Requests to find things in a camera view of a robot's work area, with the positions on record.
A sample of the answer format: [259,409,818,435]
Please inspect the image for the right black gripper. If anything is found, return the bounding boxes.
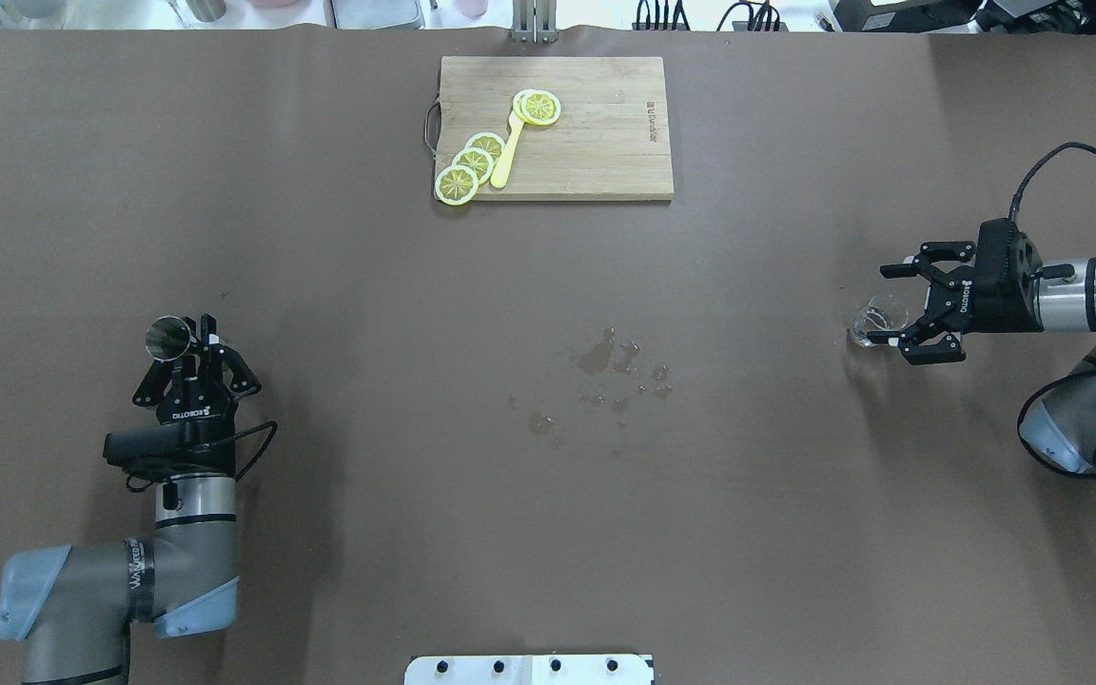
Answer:
[867,218,1043,367]

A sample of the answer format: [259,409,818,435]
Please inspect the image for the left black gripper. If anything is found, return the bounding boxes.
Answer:
[133,315,263,445]

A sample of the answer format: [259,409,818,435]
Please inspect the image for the steel jigger shaker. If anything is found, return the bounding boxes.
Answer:
[144,315,195,362]

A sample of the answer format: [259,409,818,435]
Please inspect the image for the clear glass measuring cup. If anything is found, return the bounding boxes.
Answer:
[849,292,913,347]

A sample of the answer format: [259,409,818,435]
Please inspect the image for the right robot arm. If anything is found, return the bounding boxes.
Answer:
[867,218,1096,480]

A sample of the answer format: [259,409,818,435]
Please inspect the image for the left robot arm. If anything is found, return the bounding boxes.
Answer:
[0,315,262,684]

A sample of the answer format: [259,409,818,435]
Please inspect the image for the lemon slice top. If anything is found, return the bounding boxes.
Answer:
[432,165,481,206]

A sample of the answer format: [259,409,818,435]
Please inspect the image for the bamboo cutting board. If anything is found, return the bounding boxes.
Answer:
[435,56,675,201]

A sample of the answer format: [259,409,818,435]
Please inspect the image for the yellow plastic knife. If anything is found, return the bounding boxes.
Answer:
[490,106,525,189]

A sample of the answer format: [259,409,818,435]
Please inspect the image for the lemon slice front pair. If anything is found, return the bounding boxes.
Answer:
[512,89,562,127]

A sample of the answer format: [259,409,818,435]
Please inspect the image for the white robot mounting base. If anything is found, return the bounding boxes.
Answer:
[403,654,657,684]

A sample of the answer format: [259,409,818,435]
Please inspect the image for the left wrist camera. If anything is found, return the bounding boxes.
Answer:
[103,423,236,481]

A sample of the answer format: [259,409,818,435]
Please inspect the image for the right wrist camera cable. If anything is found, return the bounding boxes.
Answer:
[1008,142,1096,225]

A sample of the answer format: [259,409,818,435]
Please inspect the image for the aluminium frame post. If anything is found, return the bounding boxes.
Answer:
[510,0,559,44]

